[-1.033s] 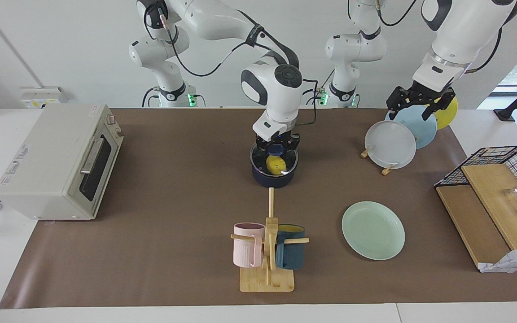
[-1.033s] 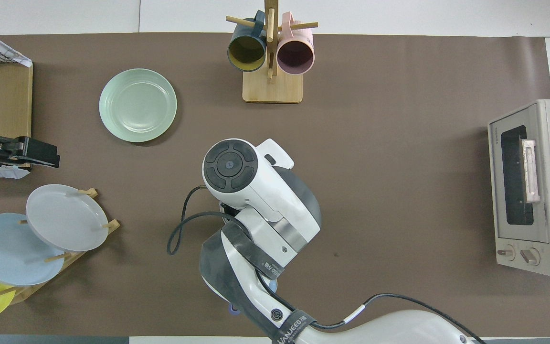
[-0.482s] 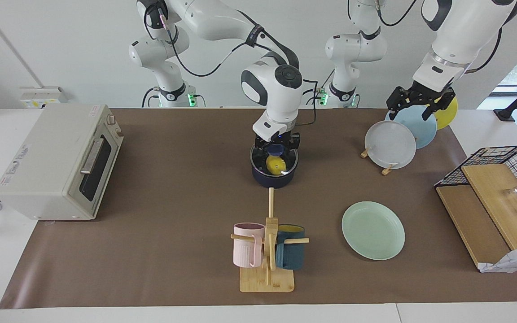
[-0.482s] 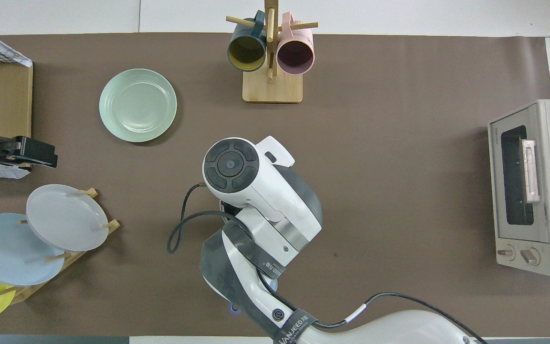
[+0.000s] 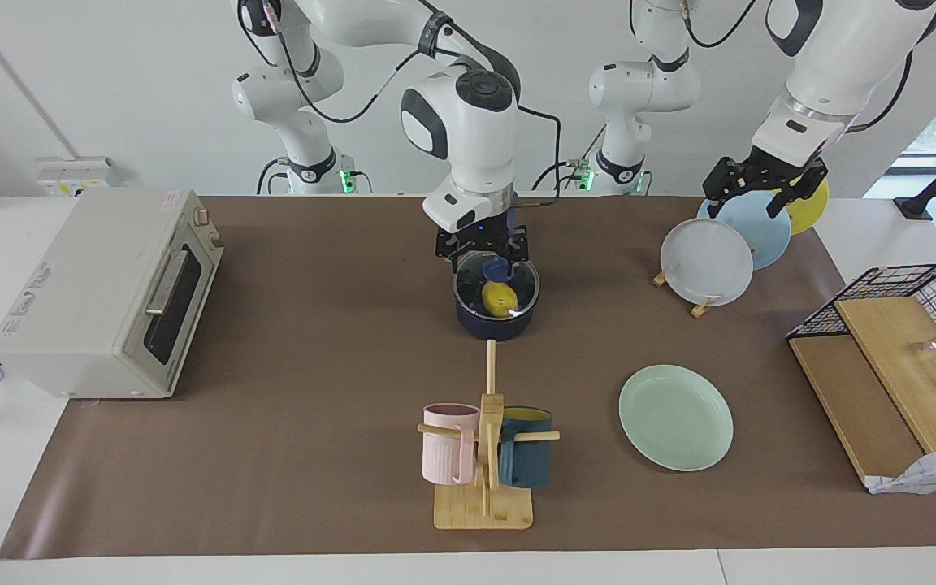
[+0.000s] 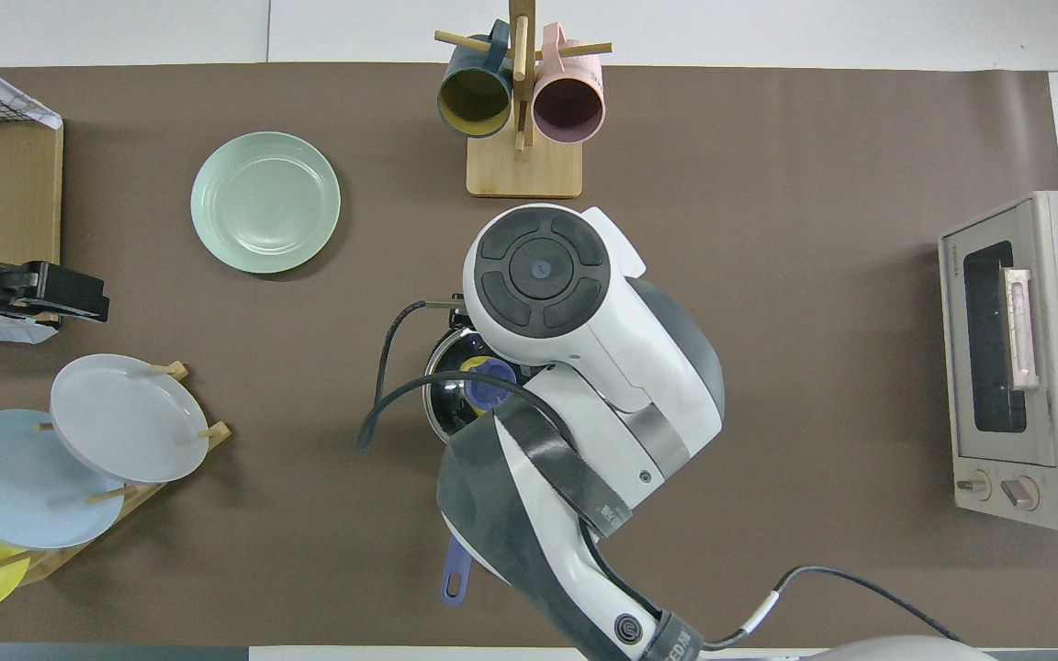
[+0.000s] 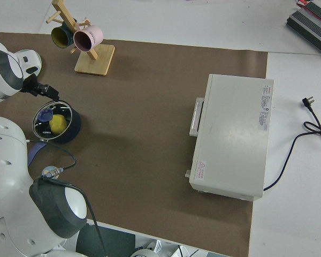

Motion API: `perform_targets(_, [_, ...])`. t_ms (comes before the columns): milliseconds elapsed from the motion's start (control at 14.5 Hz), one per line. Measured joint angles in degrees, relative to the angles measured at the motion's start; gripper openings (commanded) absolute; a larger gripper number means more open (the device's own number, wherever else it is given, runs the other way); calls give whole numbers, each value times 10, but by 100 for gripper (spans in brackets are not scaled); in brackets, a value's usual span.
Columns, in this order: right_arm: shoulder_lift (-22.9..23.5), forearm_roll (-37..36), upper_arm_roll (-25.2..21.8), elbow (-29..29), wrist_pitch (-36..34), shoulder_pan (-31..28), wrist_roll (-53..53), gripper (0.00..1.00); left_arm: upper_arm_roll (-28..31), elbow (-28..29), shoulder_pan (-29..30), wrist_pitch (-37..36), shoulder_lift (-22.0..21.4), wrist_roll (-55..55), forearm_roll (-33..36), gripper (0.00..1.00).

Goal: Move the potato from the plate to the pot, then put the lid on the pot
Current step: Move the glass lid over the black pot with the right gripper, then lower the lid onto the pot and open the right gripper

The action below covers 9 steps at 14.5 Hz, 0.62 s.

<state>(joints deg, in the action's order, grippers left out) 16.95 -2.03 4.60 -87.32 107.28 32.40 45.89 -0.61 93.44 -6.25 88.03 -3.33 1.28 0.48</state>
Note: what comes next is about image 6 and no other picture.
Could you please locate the light grey plate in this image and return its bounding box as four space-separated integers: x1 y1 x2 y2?
50 354 211 485

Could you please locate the pink ribbed mug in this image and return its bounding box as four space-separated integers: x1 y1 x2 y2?
532 23 605 145

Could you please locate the brown paper table mat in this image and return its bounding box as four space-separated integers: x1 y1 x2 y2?
0 62 1058 648

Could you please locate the black pot purple handle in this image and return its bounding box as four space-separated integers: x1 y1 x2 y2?
422 326 493 607

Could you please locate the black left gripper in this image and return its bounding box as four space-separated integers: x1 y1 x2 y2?
0 262 109 322

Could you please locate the glass lid blue knob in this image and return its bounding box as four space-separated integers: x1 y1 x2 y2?
422 326 530 446

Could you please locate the pale green plate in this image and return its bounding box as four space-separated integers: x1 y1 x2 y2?
190 131 342 274

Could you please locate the light blue plate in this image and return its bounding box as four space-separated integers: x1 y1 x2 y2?
0 409 126 550

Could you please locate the wooden board shelf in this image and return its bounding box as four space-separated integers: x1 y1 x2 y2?
0 69 63 322

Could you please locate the dark teal mug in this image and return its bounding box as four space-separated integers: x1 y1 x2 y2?
437 20 514 140

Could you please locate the wooden mug tree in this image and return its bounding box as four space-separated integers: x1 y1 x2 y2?
434 0 613 199

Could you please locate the wooden plate rack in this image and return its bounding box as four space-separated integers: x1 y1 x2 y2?
0 361 232 586

